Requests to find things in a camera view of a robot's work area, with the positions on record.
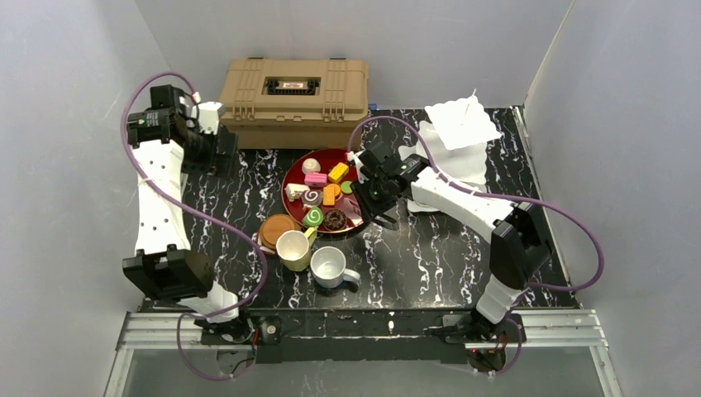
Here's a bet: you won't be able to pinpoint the pink handled metal tongs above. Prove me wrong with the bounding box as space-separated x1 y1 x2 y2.
339 195 363 227

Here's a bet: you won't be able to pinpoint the orange toy cake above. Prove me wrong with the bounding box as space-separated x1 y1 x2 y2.
322 186 340 208

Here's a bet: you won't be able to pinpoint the tan plastic toolbox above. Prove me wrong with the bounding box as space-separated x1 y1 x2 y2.
218 58 370 150

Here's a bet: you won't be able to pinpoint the red round tray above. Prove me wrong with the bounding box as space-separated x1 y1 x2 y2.
281 149 364 234

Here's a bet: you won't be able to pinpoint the white grey mug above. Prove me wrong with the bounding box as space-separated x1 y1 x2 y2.
310 246 360 289

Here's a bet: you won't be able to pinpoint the white tiered cake stand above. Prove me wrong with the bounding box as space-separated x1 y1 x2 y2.
399 93 500 215

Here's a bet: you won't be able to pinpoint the yellow green mug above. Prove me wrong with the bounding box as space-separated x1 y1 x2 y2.
275 227 317 272

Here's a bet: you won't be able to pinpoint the wooden coaster stack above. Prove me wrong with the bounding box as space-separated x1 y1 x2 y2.
257 214 301 256

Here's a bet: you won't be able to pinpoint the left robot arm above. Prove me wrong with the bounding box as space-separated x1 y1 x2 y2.
122 84 240 324

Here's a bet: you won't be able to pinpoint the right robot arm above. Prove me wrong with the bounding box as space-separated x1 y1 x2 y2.
346 150 553 328

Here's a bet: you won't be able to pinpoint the green toy macaron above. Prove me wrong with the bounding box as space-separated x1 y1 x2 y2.
341 180 353 195

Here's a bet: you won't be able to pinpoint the yellow toy cake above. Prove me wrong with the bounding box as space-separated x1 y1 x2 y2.
327 162 350 184

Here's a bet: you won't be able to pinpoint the chocolate toy donut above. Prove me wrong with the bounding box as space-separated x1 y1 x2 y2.
322 209 348 231

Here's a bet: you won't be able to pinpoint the orange round toy biscuit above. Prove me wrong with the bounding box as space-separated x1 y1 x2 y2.
327 184 341 194

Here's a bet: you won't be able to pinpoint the pink toy cake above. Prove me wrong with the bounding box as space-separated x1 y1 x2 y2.
303 172 328 188

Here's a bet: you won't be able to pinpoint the green swirl roll cake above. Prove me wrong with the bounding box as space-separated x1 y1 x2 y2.
302 206 325 227

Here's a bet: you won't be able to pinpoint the white round toy mochi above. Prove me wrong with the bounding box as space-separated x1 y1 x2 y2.
302 157 321 175

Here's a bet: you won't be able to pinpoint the brown swirl roll cake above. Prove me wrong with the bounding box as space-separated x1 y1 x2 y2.
301 189 323 207

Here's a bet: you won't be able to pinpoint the white toy cake slice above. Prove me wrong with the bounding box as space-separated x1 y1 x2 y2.
284 183 310 202

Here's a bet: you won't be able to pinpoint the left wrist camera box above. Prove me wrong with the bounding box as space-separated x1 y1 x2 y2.
190 92 224 135

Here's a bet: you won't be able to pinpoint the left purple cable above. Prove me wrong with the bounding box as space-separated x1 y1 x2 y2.
121 71 269 382

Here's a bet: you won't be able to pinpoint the purple cable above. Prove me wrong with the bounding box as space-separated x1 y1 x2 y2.
346 115 606 375
121 71 269 382

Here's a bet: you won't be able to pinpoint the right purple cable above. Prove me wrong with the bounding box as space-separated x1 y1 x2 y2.
346 115 606 375

